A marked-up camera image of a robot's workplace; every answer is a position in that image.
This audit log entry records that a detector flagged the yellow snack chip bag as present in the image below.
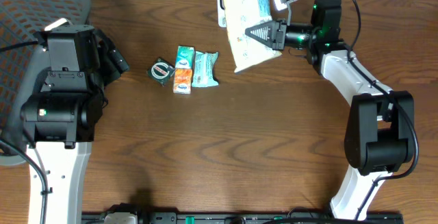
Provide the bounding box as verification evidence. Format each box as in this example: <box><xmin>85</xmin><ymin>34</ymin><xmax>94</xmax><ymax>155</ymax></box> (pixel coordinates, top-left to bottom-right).
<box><xmin>222</xmin><ymin>0</ymin><xmax>282</xmax><ymax>73</ymax></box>

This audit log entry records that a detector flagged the teal snack pack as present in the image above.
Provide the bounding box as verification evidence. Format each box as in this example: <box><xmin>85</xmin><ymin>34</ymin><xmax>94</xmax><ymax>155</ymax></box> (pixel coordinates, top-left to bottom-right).
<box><xmin>192</xmin><ymin>51</ymin><xmax>218</xmax><ymax>88</ymax></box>

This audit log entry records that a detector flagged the small teal snack box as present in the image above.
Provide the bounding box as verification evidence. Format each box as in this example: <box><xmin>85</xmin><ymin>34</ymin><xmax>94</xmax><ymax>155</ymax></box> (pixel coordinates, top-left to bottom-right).
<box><xmin>175</xmin><ymin>46</ymin><xmax>196</xmax><ymax>69</ymax></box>

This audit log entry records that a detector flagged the small orange snack box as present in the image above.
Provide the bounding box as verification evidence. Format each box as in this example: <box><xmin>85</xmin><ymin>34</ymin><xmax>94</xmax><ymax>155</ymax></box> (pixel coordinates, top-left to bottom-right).
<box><xmin>173</xmin><ymin>69</ymin><xmax>192</xmax><ymax>95</ymax></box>

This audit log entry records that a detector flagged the dark green balm box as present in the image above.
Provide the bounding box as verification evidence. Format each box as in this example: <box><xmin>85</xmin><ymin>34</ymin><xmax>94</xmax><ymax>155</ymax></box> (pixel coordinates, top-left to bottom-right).
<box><xmin>147</xmin><ymin>58</ymin><xmax>175</xmax><ymax>86</ymax></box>

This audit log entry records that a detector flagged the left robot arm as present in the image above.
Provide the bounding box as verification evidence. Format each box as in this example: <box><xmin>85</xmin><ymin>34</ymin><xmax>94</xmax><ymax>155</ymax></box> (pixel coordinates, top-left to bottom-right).
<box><xmin>20</xmin><ymin>18</ymin><xmax>129</xmax><ymax>223</ymax></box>

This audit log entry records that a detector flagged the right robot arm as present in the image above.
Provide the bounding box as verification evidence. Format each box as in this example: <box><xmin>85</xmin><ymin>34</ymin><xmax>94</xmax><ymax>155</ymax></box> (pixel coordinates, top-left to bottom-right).
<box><xmin>244</xmin><ymin>0</ymin><xmax>419</xmax><ymax>222</ymax></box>

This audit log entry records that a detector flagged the dark grey plastic basket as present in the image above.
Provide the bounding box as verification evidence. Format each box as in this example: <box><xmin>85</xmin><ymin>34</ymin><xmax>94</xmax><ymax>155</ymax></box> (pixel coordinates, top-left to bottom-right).
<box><xmin>1</xmin><ymin>0</ymin><xmax>91</xmax><ymax>150</ymax></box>

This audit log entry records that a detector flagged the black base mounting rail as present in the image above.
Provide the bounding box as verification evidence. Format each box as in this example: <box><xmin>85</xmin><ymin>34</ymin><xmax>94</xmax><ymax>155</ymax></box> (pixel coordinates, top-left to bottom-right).
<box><xmin>80</xmin><ymin>210</ymin><xmax>404</xmax><ymax>224</ymax></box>

